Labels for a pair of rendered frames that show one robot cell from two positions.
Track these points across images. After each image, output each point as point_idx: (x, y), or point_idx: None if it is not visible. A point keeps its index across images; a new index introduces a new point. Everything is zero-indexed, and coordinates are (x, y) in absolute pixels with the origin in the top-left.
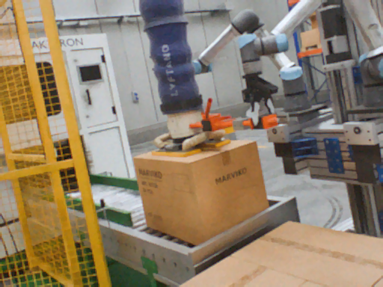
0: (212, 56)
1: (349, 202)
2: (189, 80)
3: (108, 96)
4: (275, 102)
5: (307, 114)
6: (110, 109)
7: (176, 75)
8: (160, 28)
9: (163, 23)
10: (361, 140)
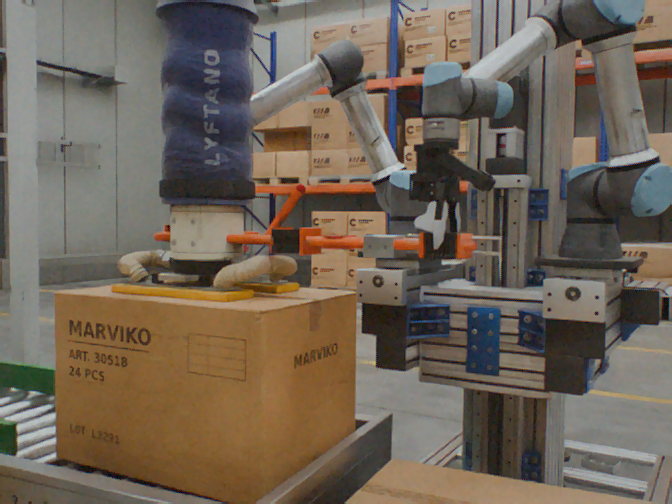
0: (268, 111)
1: (476, 431)
2: (244, 141)
3: None
4: None
5: (430, 261)
6: None
7: (224, 122)
8: (210, 11)
9: (221, 1)
10: (578, 312)
